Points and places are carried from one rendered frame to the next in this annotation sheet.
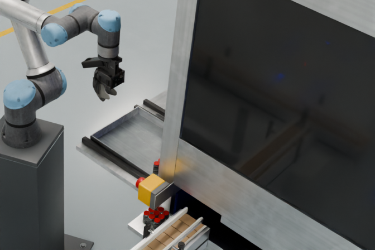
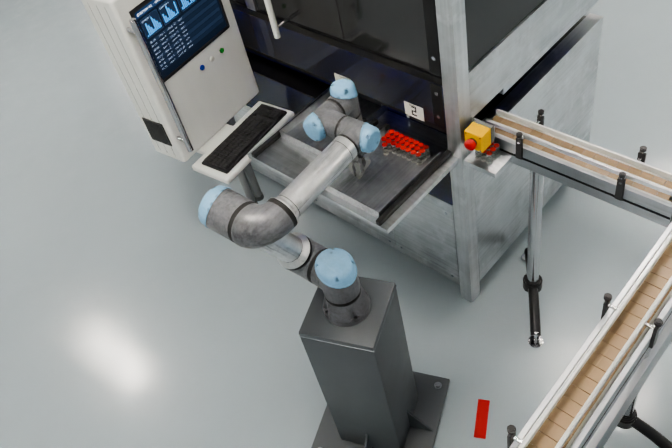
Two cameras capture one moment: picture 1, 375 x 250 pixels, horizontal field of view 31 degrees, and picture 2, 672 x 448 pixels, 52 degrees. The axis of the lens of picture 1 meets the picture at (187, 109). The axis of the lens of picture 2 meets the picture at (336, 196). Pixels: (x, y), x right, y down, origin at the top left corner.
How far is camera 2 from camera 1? 238 cm
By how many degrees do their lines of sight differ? 53
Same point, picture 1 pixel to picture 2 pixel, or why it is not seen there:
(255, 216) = (521, 52)
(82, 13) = (333, 112)
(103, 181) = (247, 361)
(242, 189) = (511, 45)
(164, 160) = (462, 110)
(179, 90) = (462, 31)
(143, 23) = not seen: outside the picture
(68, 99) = (83, 427)
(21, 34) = not seen: hidden behind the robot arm
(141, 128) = (351, 182)
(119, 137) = (368, 197)
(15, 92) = (342, 264)
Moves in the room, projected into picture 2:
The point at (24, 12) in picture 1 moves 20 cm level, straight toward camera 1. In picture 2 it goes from (331, 163) to (406, 145)
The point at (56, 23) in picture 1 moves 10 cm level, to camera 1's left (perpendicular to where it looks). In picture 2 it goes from (360, 126) to (355, 151)
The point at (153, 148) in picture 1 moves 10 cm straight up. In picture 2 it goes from (383, 169) to (379, 149)
